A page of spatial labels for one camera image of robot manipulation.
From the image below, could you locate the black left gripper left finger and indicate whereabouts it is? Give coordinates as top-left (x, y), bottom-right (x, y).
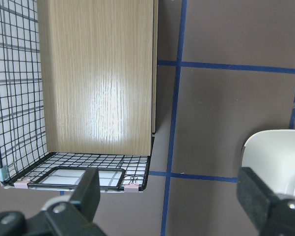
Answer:
top-left (69, 168), bottom-right (100, 222)

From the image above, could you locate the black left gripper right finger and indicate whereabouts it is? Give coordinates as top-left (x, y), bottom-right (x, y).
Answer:
top-left (236, 167), bottom-right (277, 231)

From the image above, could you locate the white toaster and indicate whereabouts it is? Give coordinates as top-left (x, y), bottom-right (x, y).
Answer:
top-left (241, 129), bottom-right (295, 197)

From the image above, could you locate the wire shelf with wooden boards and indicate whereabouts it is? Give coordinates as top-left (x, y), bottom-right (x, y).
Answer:
top-left (0, 0), bottom-right (158, 192)

